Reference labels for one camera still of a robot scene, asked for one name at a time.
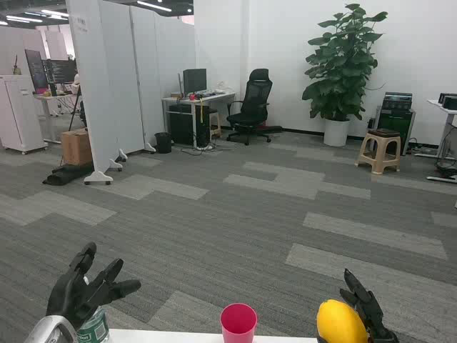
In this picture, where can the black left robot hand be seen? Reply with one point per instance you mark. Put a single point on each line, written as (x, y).
(71, 293)

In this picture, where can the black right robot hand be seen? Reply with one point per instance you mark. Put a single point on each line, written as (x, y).
(373, 314)

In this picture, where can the yellow lemon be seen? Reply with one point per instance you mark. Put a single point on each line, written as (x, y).
(339, 323)

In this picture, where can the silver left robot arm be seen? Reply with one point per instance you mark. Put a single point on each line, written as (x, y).
(50, 330)

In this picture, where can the clear green-label water bottle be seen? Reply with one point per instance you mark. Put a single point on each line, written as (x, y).
(94, 327)

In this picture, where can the black floor bag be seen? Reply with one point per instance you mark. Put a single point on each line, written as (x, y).
(64, 176)

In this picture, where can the pink plastic cup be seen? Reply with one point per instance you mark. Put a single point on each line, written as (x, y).
(238, 321)

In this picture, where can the brown cardboard box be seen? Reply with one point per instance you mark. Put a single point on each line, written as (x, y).
(75, 147)

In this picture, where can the beige plastic stool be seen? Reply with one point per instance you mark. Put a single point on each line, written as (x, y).
(379, 153)

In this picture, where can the black trash bin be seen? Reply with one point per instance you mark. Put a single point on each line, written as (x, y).
(163, 143)

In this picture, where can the white plant pot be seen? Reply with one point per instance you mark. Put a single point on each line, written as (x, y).
(336, 133)

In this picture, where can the white rolling cabinet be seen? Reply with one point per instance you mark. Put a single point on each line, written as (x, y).
(19, 114)

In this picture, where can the light wooden office desk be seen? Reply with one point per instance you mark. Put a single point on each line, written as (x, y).
(50, 103)

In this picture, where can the black green computer case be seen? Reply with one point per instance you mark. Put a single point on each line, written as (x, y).
(396, 118)

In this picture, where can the black computer tower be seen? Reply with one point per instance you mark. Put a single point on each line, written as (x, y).
(182, 125)

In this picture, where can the white folding partition screen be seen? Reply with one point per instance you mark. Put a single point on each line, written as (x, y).
(107, 89)

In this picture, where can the white standing desk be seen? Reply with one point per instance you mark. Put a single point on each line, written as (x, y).
(446, 110)

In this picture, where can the small wooden stool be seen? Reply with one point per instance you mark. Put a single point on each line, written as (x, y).
(215, 123)

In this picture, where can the wide black code monitor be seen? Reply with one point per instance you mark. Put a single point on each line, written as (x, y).
(62, 70)

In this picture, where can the tall vertical black monitor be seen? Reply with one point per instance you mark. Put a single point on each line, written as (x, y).
(35, 71)

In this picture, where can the small black desk device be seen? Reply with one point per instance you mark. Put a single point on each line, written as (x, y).
(448, 99)

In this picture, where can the black mesh office chair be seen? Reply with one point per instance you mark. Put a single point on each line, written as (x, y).
(254, 103)

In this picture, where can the white desk with clutter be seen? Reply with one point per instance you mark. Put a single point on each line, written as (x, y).
(218, 96)

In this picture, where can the black desktop monitor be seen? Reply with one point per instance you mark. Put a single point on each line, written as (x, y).
(194, 80)

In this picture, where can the large green leafy plant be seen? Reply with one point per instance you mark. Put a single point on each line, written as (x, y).
(342, 68)

